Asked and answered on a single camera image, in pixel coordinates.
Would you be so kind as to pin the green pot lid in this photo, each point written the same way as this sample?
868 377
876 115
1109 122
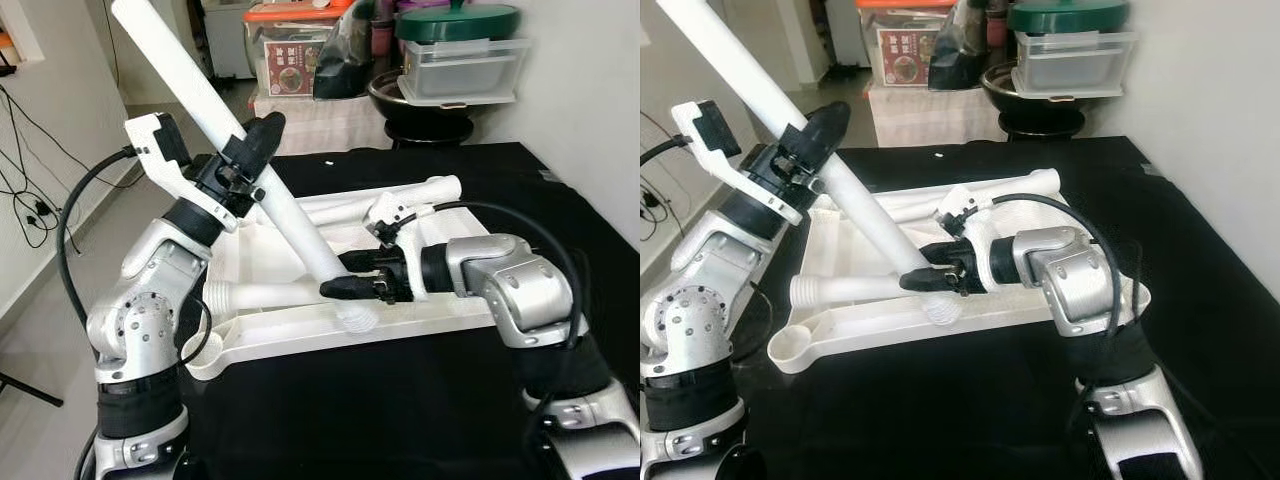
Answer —
460 22
1070 15

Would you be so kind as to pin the clear plastic storage container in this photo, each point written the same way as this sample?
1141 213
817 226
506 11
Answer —
465 72
1075 65

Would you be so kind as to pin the white lace covered stand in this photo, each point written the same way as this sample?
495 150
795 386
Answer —
320 125
930 118

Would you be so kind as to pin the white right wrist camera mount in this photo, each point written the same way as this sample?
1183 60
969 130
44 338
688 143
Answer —
390 215
960 210

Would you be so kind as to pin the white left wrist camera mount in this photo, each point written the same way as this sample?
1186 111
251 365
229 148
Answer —
150 145
700 135

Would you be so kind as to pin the black chair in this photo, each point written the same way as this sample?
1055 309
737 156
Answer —
30 388

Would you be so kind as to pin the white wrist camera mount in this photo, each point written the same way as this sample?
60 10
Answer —
960 210
700 135
390 215
150 145

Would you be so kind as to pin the black plastic bag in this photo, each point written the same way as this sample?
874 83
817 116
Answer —
955 55
345 60

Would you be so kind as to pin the grey tape strip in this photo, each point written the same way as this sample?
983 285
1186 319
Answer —
553 176
1152 169

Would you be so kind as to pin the orange lid storage box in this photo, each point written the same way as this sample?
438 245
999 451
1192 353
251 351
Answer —
285 55
895 50

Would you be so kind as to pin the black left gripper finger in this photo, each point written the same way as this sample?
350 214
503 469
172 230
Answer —
260 140
828 130

